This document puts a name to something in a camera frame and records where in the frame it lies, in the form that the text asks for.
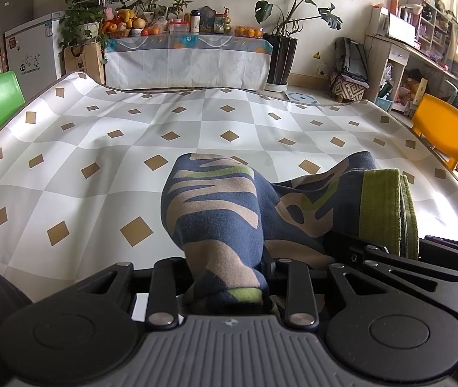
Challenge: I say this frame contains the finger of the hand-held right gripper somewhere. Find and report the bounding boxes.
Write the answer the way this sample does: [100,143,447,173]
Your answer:
[326,234,458,303]
[418,236,458,261]

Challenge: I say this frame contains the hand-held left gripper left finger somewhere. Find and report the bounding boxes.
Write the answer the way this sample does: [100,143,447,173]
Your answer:
[74,257,193,328]

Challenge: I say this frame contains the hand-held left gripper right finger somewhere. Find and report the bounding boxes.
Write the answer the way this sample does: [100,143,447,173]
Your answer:
[265,258,391,329]

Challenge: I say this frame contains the blue letter-print pants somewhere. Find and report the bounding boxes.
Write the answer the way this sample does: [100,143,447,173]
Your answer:
[160,151,419,317]

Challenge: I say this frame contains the yellow plastic chair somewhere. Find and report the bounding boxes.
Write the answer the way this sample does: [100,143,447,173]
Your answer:
[410,93,458,171]

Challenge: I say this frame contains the grey white checkered mat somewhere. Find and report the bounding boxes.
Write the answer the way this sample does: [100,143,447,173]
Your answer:
[0,72,458,311]

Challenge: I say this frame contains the patterned woven basket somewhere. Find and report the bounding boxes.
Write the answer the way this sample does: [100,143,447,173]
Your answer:
[329,72,370,102]

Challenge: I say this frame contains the round pale blue scale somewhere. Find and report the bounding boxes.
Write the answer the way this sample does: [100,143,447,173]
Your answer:
[286,92,319,106]

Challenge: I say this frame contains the wooden shelf unit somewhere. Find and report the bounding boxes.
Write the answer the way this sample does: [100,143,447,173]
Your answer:
[364,0,458,118]

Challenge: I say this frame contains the grey backpack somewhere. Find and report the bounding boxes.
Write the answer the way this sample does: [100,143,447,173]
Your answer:
[334,37,370,80]

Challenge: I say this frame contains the side table with patterned tablecloth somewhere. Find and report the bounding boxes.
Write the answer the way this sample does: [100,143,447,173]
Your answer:
[103,33,275,91]

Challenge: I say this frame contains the monstera plant in black pot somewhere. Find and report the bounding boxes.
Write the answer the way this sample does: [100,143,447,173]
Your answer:
[254,0,344,93]

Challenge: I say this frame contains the white monitor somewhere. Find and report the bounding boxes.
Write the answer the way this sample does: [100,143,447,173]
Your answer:
[387,12,416,46]

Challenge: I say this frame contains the tray of oranges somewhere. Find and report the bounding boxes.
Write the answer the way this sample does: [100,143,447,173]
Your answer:
[234,25,265,39]

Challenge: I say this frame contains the white refrigerator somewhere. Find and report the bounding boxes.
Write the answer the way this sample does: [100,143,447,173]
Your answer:
[4,11,67,89]

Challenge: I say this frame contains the small potted plant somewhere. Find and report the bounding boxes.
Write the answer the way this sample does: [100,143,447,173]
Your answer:
[166,0,194,21]
[124,0,170,19]

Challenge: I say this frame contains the leafy trailing potted plant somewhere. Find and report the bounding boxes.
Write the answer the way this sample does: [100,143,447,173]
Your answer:
[57,0,124,51]

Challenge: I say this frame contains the grey picture frame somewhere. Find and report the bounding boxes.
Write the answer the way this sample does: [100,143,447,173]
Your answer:
[199,6,217,34]

